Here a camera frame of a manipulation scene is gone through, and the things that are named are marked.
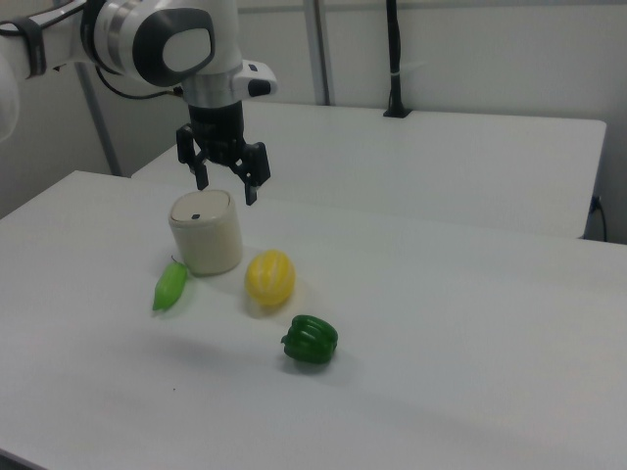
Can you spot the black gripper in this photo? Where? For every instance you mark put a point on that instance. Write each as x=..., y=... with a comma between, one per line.
x=215, y=129

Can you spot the green toy bell pepper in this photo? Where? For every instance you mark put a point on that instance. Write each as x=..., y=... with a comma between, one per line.
x=311, y=340

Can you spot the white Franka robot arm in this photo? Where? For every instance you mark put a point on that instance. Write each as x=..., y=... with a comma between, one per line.
x=147, y=39

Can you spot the beige garbage bin lid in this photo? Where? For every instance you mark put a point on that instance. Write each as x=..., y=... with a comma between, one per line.
x=201, y=208

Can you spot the black pole stand with base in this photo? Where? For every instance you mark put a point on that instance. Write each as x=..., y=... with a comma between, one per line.
x=394, y=49

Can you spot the beige desktop garbage bin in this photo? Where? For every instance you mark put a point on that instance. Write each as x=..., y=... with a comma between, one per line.
x=208, y=249

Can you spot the yellow striped toy melon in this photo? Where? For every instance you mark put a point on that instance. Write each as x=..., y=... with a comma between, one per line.
x=269, y=279

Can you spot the light green toy pea pod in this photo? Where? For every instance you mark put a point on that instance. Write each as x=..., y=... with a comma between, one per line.
x=169, y=289

